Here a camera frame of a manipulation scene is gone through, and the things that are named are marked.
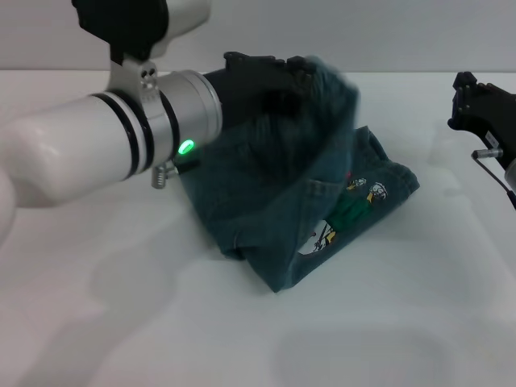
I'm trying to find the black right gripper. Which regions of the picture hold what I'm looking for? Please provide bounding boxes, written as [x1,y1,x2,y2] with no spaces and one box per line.
[447,71,516,167]

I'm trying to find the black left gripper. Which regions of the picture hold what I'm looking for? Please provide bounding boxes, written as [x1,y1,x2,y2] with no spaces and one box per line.
[201,51,318,122]

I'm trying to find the thin black cable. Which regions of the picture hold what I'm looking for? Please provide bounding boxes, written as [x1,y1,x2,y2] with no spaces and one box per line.
[470,152,516,210]

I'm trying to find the blue denim shorts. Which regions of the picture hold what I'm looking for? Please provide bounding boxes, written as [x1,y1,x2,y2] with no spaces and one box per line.
[177,54,421,293]

